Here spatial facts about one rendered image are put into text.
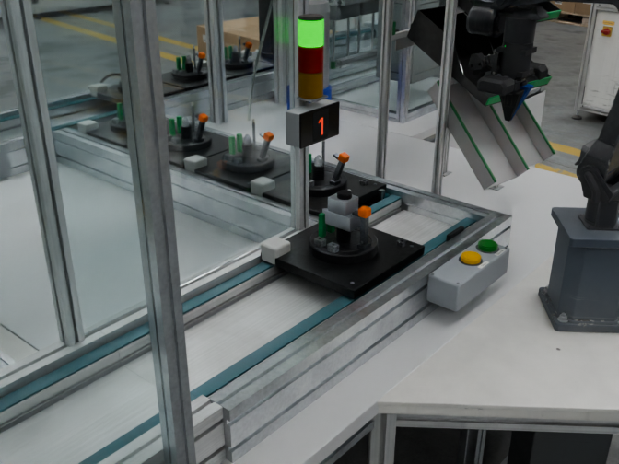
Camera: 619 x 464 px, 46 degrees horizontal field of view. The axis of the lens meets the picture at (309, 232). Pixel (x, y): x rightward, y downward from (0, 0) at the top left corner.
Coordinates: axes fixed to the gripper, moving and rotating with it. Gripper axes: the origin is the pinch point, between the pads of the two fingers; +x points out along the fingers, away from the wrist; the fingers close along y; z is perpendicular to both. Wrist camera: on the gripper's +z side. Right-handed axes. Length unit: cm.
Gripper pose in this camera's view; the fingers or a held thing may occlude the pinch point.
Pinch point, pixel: (509, 103)
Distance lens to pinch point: 151.6
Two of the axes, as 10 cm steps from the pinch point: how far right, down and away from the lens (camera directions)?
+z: -7.6, -2.9, 5.8
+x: 0.0, 9.0, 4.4
